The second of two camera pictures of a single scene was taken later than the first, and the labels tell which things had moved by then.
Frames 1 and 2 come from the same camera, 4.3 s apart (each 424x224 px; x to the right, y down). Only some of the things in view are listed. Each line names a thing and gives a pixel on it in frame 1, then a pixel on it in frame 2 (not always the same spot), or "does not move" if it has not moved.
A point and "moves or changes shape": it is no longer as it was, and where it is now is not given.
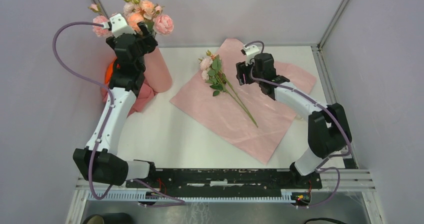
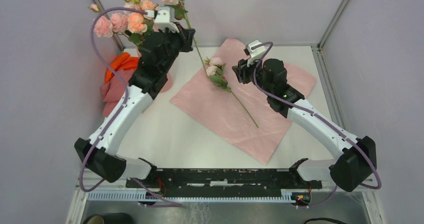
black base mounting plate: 223,181 does not move
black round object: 108,218 does not move
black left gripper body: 145,44 -> 177,42
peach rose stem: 147,10 moves or changes shape
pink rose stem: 99,31 does not move
